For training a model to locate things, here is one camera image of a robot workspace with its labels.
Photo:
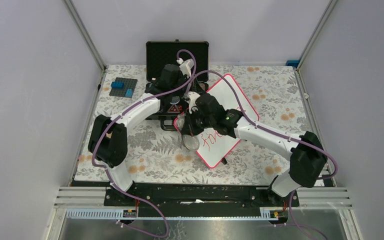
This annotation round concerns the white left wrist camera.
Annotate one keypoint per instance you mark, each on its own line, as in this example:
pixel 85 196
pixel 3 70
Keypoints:
pixel 186 66

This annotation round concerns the pink framed whiteboard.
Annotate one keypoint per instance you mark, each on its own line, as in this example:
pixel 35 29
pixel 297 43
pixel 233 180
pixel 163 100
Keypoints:
pixel 228 101

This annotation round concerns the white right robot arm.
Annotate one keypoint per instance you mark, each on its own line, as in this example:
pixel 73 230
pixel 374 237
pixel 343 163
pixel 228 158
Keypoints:
pixel 304 152

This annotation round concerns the blue corner block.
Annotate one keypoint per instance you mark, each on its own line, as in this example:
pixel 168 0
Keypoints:
pixel 292 63

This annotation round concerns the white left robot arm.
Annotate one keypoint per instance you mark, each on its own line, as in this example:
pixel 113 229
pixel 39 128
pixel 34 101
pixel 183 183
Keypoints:
pixel 108 141

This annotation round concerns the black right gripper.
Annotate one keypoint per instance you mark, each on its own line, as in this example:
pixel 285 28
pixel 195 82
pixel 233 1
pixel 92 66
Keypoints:
pixel 189 128

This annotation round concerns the grey lego baseplate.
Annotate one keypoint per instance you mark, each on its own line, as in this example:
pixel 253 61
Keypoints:
pixel 129 83

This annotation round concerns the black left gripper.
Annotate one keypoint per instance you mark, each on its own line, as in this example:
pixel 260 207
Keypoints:
pixel 195 86

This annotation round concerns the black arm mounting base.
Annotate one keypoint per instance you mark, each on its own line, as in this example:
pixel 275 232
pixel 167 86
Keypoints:
pixel 189 200

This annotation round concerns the black open carrying case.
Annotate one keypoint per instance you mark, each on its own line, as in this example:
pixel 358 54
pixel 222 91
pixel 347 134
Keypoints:
pixel 159 54

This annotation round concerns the small blue lego brick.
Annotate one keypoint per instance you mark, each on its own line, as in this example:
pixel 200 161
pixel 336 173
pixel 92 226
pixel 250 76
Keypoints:
pixel 129 93

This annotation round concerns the floral patterned table mat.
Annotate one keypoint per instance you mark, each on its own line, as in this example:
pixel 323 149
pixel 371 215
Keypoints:
pixel 158 156

